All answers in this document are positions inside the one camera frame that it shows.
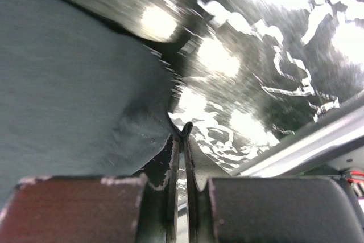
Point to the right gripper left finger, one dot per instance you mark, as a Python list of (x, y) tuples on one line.
[(138, 208)]

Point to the black t-shirt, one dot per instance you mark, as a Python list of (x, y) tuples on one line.
[(87, 85)]

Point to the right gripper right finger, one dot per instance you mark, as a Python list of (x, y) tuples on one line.
[(282, 209)]

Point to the aluminium frame rail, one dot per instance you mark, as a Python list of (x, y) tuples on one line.
[(336, 128)]

